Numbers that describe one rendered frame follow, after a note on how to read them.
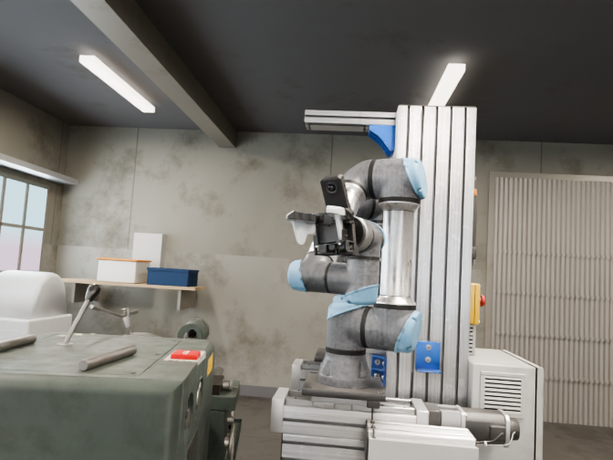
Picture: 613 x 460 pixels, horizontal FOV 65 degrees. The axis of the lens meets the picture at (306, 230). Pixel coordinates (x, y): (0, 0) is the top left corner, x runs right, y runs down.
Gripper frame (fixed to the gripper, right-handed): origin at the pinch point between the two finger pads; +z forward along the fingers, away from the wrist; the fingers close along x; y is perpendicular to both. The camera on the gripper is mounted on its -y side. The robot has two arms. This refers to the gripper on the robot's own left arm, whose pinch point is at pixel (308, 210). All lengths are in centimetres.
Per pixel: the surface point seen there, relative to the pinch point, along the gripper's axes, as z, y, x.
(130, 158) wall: -351, -169, 401
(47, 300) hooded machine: -219, 2, 369
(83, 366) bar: 10, 26, 45
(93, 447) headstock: 13, 39, 39
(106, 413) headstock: 12, 34, 37
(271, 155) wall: -414, -157, 238
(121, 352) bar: -3, 25, 49
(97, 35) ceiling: -159, -186, 236
